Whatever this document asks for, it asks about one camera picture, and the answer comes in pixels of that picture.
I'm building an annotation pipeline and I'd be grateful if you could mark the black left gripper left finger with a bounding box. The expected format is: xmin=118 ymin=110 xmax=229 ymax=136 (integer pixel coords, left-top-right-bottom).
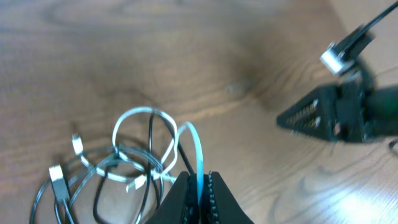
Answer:
xmin=146 ymin=171 xmax=199 ymax=224

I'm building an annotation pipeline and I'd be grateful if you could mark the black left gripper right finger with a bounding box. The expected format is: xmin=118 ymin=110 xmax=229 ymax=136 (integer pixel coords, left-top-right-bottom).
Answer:
xmin=201 ymin=171 xmax=254 ymax=224

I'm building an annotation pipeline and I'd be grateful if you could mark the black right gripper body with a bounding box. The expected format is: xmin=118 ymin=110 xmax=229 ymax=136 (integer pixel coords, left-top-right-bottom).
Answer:
xmin=332 ymin=81 xmax=369 ymax=143

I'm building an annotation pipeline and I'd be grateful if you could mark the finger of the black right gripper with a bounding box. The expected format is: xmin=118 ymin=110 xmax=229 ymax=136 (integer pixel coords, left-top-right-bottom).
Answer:
xmin=276 ymin=84 xmax=338 ymax=142

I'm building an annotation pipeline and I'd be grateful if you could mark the white USB cable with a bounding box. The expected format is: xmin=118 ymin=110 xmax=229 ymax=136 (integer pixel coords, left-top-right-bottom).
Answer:
xmin=71 ymin=106 xmax=205 ymax=206

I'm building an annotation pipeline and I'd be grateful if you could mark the black USB cable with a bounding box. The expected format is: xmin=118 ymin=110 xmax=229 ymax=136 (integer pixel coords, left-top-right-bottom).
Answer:
xmin=29 ymin=111 xmax=195 ymax=224

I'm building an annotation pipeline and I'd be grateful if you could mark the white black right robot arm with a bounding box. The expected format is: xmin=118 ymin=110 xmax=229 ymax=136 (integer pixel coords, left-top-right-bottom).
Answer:
xmin=276 ymin=60 xmax=397 ymax=144

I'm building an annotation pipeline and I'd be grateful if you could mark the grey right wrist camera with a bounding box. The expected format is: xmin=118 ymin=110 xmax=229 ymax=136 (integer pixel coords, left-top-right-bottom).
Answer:
xmin=320 ymin=42 xmax=354 ymax=77

